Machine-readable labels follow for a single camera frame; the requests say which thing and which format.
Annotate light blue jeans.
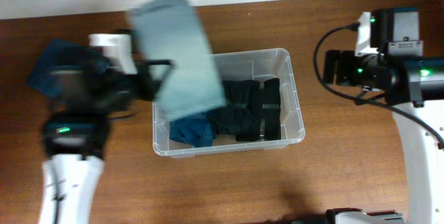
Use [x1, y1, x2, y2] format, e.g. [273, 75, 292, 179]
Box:
[127, 0, 226, 121]

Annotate teal blue garment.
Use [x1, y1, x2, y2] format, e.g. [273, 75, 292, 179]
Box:
[169, 112, 216, 148]

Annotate dark blue jeans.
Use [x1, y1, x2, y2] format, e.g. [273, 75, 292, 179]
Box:
[26, 39, 112, 98]

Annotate black garment with straps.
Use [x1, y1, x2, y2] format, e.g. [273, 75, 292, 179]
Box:
[207, 80, 260, 142]

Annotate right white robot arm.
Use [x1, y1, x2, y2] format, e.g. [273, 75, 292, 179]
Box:
[321, 50, 443, 223]

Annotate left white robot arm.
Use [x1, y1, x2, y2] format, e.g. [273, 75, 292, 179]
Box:
[39, 60, 174, 223]

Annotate clear plastic storage bin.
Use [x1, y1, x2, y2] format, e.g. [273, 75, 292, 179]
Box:
[152, 48, 305, 158]

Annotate grey base equipment bottom edge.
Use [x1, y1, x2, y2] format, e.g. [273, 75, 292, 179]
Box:
[294, 208, 406, 224]

